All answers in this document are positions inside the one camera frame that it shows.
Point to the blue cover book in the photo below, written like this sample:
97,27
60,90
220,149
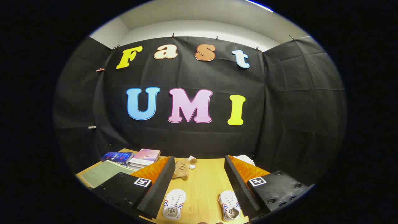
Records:
116,157

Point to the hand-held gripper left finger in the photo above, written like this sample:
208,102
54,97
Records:
158,189

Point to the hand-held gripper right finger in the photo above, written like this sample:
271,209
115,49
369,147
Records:
241,189

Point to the grey white book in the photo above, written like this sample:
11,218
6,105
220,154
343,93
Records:
140,162

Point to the pale purple book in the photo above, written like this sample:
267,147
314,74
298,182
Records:
135,166

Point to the black backdrop cloth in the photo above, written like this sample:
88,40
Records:
186,74

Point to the brown plush toy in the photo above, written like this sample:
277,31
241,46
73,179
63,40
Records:
182,169

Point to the white striped canvas shoe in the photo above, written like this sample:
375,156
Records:
228,202
174,200

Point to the white plush toy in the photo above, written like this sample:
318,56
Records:
245,159

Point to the green fabric storage box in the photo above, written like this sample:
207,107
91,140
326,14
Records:
102,174

